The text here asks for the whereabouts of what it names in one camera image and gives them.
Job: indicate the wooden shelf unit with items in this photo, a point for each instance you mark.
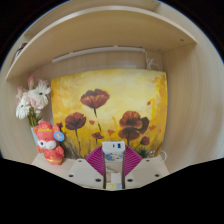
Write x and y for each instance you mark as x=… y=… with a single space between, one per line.
x=106 y=31

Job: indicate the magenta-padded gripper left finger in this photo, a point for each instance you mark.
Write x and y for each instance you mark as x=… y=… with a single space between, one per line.
x=83 y=171

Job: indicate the yellow poppy flower painting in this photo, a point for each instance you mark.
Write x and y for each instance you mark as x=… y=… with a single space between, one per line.
x=110 y=96

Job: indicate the pale blue flower vase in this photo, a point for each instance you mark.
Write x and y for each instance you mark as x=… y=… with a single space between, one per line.
x=34 y=135

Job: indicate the white and pink flower bouquet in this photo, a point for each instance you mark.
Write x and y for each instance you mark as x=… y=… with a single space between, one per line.
x=35 y=96

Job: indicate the white light bar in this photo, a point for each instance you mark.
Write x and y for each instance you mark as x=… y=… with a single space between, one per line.
x=100 y=50

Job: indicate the red plush mascot toy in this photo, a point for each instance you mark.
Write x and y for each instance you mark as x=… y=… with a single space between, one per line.
x=50 y=143

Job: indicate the white printed charger block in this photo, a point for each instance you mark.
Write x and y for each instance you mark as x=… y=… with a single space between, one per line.
x=113 y=151

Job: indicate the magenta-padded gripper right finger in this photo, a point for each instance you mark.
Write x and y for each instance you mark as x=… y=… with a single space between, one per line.
x=146 y=168

